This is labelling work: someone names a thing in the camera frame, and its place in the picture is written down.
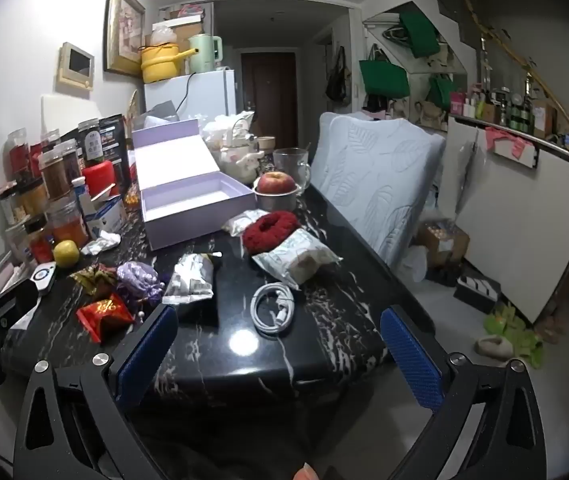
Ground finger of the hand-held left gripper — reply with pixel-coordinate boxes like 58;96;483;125
0;280;40;335

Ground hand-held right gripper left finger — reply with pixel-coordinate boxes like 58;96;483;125
13;304;180;480

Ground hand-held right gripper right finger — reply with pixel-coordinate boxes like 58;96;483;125
379;306;548;480

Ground red gold candy packet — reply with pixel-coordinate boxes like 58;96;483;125
75;294;134;343

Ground purple drawstring pouch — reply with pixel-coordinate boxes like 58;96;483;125
116;261;165;306

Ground green-gold snack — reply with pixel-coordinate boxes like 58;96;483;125
68;264;118;297

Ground silver foil packet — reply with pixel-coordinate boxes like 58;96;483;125
163;252;215;305

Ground white charging cable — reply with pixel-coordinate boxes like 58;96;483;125
252;282;296;335

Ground lavender gift box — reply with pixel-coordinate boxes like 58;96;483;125
131;119;256;251

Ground red fluffy scrunchie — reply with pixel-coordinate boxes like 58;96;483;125
242;211;299;253

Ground white round-dial device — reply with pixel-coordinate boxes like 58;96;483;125
29;262;58;293

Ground yellow green lemon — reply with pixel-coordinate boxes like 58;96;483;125
53;240;81;267

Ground beige slipper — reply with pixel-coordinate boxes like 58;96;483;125
475;335;515;362

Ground black white shoe box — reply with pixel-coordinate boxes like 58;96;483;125
453;275;500;315

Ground crumpled white tissue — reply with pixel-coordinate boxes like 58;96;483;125
82;232;122;256

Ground blue white carton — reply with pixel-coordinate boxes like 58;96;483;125
84;195;128;238

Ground blue cap bottle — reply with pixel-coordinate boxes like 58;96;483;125
72;177;96;221

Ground cardboard box with jars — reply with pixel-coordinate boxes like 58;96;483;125
417;220;470;266

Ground group of spice jars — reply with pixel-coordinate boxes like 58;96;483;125
0;117;102;266

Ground red plastic container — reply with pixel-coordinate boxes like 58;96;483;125
83;161;116;198

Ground white cabinet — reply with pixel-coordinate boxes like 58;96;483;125
437;115;569;323

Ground light blue leaf cushion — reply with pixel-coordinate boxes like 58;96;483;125
325;115;446;271
309;111;395;196

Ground black snack bag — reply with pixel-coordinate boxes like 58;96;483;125
62;114;132;186

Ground metal bowl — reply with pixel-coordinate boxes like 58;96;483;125
253;184;301;212

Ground red apple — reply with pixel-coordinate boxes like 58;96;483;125
257;171;296;195

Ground white ceramic teapot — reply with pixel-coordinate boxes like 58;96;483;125
219;127;261;184

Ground plastic bag of food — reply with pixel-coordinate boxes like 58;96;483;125
202;114;255;151

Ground glass mug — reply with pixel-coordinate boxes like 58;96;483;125
273;148;311;191

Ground grey paper bag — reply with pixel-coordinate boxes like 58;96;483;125
145;100;182;123

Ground pink cloth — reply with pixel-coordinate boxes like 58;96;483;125
485;127;538;158

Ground white refrigerator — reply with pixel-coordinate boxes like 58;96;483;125
143;69;236;126

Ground row of cosmetic bottles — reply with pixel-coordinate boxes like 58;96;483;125
449;85;535;133

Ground green tote bag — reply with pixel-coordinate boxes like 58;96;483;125
427;75;453;111
359;59;409;98
399;10;440;58

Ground yellow cooking pot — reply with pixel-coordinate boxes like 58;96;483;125
140;44;198;84

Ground dark wooden door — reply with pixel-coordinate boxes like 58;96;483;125
241;52;298;148

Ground dark hanging bag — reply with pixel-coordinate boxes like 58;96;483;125
325;47;349;101

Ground clear bag in pot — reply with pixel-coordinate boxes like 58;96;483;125
152;22;180;47

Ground green electric kettle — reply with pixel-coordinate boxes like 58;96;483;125
188;34;224;74

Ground cardboard boxes on refrigerator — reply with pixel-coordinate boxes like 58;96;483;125
158;2;214;51

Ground wall intercom panel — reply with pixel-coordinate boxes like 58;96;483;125
57;42;95;92

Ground framed wall picture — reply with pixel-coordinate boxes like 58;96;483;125
103;0;146;78

